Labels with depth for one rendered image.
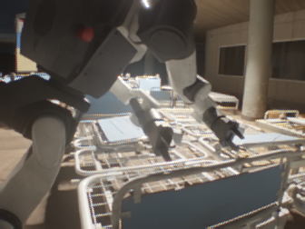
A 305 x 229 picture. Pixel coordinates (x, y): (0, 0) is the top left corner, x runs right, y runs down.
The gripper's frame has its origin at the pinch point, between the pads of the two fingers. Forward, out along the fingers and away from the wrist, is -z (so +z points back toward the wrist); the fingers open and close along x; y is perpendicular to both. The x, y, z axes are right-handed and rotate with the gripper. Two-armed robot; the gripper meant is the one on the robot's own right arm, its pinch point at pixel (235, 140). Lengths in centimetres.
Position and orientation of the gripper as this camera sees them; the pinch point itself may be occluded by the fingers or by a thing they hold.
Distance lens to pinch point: 83.2
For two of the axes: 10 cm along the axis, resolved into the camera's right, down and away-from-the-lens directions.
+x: -1.7, 8.5, 4.9
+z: -3.4, -5.2, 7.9
